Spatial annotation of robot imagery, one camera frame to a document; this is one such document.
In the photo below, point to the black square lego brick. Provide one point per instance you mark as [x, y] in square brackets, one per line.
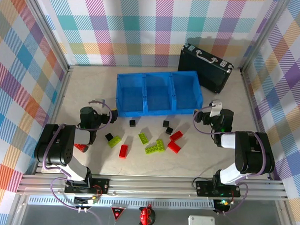
[166, 123]
[169, 130]
[132, 123]
[109, 137]

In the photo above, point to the green lego brick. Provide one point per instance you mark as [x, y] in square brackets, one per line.
[160, 145]
[143, 138]
[150, 150]
[114, 142]

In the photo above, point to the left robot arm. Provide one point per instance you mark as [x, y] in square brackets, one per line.
[55, 148]

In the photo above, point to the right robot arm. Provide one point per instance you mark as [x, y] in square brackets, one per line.
[252, 155]

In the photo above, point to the long red lego brick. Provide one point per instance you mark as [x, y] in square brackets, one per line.
[81, 147]

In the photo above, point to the blue three-compartment bin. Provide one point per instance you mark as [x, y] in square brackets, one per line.
[160, 110]

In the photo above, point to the black hard case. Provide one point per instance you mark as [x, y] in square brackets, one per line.
[208, 75]

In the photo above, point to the black connector box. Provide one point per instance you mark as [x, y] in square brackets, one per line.
[222, 204]
[85, 201]

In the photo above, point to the red triangle sign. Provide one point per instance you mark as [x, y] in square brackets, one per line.
[117, 212]

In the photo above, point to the red and black button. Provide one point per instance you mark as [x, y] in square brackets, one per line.
[147, 217]

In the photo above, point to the white metal plate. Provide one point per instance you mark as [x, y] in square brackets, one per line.
[201, 224]

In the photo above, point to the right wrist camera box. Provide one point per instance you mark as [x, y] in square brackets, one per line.
[215, 108]

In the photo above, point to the aluminium side rail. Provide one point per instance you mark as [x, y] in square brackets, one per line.
[254, 108]
[66, 80]

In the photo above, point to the wide aluminium base rail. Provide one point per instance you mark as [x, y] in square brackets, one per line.
[149, 189]

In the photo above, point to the aluminium frame post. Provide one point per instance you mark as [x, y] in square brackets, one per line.
[264, 35]
[51, 32]

